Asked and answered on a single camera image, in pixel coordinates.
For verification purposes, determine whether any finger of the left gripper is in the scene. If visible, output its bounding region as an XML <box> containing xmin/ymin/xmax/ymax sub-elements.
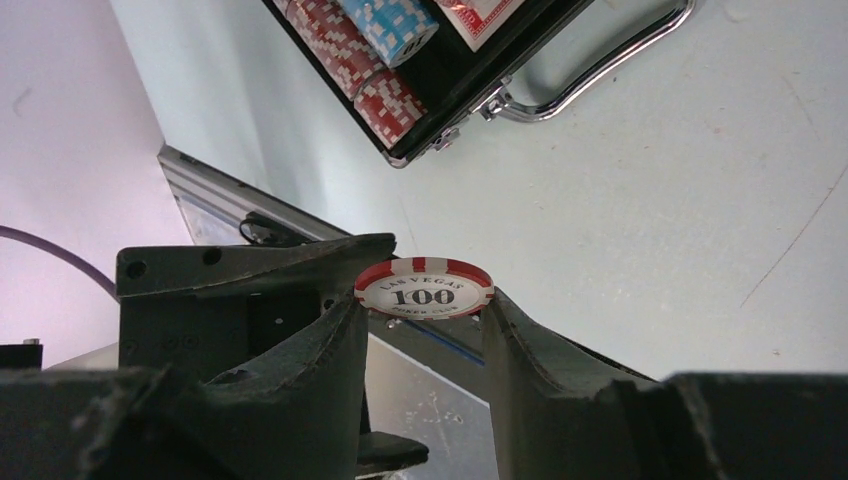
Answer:
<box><xmin>356</xmin><ymin>432</ymin><xmax>430</xmax><ymax>477</ymax></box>
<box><xmin>116</xmin><ymin>233</ymin><xmax>396</xmax><ymax>299</ymax></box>

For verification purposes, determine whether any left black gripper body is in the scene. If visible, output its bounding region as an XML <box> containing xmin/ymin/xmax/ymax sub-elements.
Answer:
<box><xmin>117</xmin><ymin>288</ymin><xmax>372</xmax><ymax>435</ymax></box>

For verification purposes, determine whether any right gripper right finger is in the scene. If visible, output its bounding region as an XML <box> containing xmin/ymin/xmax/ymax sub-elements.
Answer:
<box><xmin>482</xmin><ymin>292</ymin><xmax>847</xmax><ymax>479</ymax></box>

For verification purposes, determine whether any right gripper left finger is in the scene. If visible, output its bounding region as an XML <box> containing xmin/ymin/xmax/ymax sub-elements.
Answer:
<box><xmin>1</xmin><ymin>297</ymin><xmax>368</xmax><ymax>479</ymax></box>

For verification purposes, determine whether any white red chip stack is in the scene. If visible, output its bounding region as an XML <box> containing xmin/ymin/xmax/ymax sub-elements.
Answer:
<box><xmin>354</xmin><ymin>257</ymin><xmax>495</xmax><ymax>321</ymax></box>

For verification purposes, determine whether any black poker set case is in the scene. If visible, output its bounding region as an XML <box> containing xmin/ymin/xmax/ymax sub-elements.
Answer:
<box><xmin>266</xmin><ymin>1</ymin><xmax>695</xmax><ymax>169</ymax></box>

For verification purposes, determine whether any light blue chip stack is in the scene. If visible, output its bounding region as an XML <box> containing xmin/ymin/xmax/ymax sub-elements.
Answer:
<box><xmin>339</xmin><ymin>0</ymin><xmax>439</xmax><ymax>68</ymax></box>

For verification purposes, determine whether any red white chip row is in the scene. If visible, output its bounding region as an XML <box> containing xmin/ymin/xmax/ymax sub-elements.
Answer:
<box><xmin>273</xmin><ymin>0</ymin><xmax>427</xmax><ymax>147</ymax></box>

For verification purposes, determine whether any red playing card deck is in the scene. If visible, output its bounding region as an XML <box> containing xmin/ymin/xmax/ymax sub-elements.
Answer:
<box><xmin>435</xmin><ymin>0</ymin><xmax>524</xmax><ymax>52</ymax></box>

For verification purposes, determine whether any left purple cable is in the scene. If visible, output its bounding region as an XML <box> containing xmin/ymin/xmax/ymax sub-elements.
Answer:
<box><xmin>0</xmin><ymin>225</ymin><xmax>119</xmax><ymax>299</ymax></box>

